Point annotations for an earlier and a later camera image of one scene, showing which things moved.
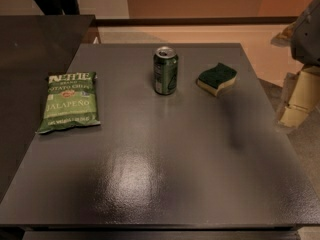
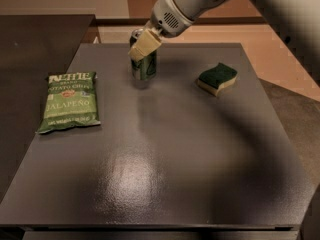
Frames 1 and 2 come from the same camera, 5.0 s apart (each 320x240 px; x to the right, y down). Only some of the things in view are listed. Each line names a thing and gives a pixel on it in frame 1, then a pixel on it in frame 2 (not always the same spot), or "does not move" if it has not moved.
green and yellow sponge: x=214 y=79 does not move
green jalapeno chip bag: x=71 y=101 does not move
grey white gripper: x=306 y=37 to x=165 y=18
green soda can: x=165 y=70 to x=144 y=71
